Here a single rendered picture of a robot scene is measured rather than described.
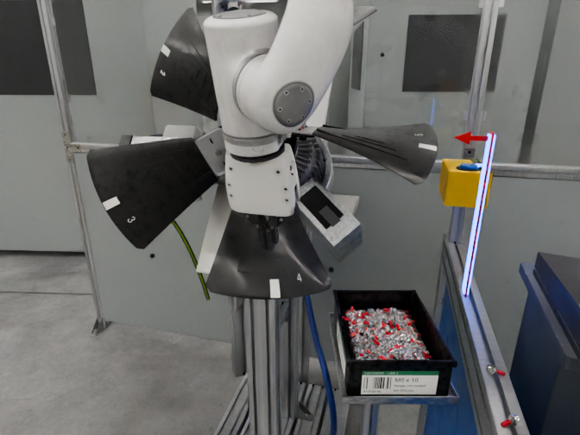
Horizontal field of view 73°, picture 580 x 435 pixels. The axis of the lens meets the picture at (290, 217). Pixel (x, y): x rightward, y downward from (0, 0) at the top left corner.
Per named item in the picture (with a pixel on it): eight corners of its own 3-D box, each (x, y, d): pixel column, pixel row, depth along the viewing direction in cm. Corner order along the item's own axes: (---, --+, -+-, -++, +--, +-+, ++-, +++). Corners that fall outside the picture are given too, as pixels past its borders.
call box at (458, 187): (437, 194, 113) (442, 157, 110) (475, 197, 111) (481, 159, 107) (442, 211, 99) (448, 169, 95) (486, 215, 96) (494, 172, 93)
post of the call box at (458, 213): (447, 238, 110) (453, 196, 106) (459, 240, 109) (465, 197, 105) (449, 242, 107) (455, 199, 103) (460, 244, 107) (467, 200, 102)
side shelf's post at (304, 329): (299, 386, 174) (301, 206, 146) (308, 387, 173) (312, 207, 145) (298, 392, 171) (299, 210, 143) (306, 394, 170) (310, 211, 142)
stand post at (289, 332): (276, 421, 156) (271, 124, 117) (298, 426, 154) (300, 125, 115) (273, 431, 152) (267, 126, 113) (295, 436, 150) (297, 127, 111)
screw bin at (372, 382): (330, 318, 82) (332, 289, 80) (412, 318, 82) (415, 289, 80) (344, 399, 62) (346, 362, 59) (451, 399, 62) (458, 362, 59)
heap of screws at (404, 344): (338, 322, 81) (339, 303, 79) (407, 322, 80) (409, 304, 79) (351, 392, 63) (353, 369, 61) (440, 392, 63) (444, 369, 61)
